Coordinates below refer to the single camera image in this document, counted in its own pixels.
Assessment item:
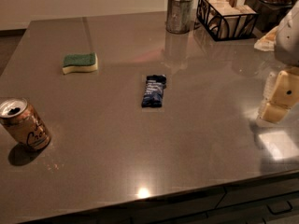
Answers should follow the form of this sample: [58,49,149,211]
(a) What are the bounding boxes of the green and yellow sponge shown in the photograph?
[63,52,98,75]

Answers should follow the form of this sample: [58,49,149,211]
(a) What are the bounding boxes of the snack packet at edge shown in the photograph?
[254,26,278,51]

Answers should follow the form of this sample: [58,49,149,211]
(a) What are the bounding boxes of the black drawer handle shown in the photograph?
[267,201,293,216]

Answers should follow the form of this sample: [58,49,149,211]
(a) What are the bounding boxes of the blue RXBAR blueberry wrapper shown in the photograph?
[141,75,166,108]

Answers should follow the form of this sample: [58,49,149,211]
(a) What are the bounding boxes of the black stand under jar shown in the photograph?
[244,0,292,32]

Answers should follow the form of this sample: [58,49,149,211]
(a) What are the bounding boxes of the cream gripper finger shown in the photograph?
[258,66,299,123]

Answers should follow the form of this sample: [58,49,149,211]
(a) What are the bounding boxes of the black wire napkin basket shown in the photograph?
[196,0,258,41]

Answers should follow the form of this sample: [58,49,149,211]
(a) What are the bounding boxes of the orange LaCroix can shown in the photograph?
[0,98,50,151]

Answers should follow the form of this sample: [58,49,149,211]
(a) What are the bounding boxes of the metal cup of stirrers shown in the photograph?
[166,0,193,35]

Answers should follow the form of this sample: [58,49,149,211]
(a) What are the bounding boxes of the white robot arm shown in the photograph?
[258,1,299,123]

